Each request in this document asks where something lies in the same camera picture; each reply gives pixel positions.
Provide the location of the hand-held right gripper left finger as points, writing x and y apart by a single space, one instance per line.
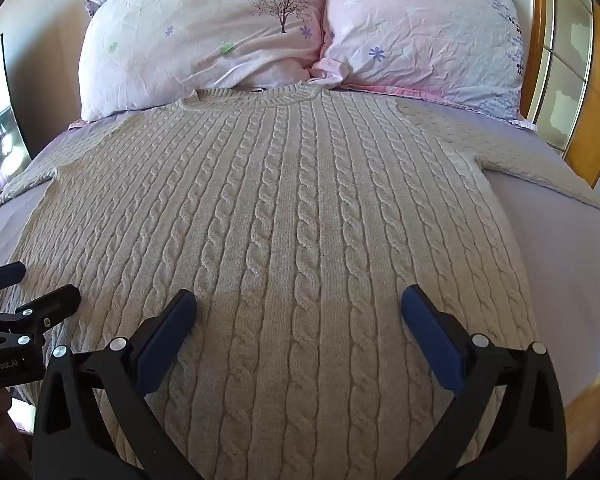
166 332

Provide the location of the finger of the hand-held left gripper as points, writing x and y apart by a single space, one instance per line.
4 275
55 301

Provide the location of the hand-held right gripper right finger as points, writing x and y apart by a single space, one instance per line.
430 332

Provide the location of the pink pillow with flower print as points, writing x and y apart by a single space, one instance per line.
425 35

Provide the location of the pink pillow with tree print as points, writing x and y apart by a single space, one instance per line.
200 30

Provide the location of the wooden headboard with glass panels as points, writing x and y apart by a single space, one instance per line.
570 60

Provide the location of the dark framed wall picture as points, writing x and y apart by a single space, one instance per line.
0 120

